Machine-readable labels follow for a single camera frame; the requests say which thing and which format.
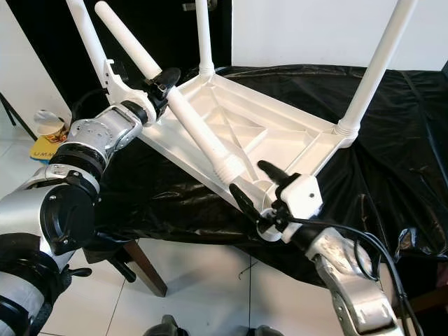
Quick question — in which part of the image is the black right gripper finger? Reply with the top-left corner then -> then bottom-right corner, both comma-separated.
255,160 -> 295,191
227,183 -> 274,228

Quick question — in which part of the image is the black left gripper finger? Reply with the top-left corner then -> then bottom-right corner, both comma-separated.
154,68 -> 181,97

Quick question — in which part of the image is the white plastic table leg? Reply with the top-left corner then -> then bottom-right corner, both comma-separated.
94,0 -> 247,184
65,0 -> 116,113
335,0 -> 419,141
196,0 -> 216,76

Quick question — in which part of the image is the printed paper cup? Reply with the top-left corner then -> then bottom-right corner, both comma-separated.
35,108 -> 67,144

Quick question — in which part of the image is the black plastic table cover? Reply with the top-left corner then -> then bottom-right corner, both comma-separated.
91,64 -> 448,295

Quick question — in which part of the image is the robot right leg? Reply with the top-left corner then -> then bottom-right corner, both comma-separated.
252,324 -> 284,336

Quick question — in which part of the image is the yellow cardboard box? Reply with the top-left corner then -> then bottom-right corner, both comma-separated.
30,133 -> 71,166

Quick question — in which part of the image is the black metal stand leg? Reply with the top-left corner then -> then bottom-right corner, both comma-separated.
0,94 -> 26,131

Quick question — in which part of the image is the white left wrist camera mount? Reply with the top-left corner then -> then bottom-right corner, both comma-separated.
104,58 -> 160,125

